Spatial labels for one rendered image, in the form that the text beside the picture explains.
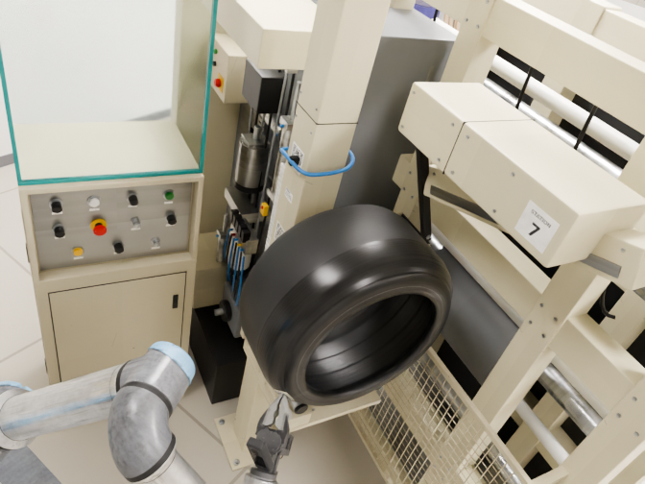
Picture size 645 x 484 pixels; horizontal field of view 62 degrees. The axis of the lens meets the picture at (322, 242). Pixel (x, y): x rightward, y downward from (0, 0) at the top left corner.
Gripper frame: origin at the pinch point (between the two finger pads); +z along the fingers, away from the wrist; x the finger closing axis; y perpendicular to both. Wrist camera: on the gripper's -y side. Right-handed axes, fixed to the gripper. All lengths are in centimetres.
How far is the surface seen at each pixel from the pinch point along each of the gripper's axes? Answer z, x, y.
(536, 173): 60, 56, -27
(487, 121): 77, 42, -19
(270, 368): 6.4, -0.9, -10.1
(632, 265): 45, 77, -17
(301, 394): 2.6, 4.1, 3.0
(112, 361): -4, -96, 41
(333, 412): 0.5, 3.1, 35.2
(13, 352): -14, -168, 55
